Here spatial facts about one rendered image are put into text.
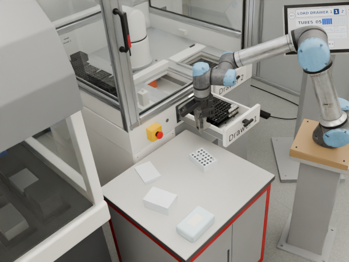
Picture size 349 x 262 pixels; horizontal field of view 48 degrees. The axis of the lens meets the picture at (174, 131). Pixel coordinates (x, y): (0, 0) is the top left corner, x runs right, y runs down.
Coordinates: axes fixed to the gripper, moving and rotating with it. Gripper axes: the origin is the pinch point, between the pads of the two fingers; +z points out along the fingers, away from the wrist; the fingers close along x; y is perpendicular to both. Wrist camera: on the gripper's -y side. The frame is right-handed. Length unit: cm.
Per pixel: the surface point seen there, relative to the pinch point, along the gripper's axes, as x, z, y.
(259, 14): 175, 21, 123
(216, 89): 35.3, 2.2, 23.9
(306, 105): 48, 39, 96
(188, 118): 16.0, 3.7, -0.2
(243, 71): 48, 2, 47
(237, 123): -3.5, -0.9, 19.3
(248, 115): 0.8, -1.0, 27.3
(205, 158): -8.1, 12.2, 0.3
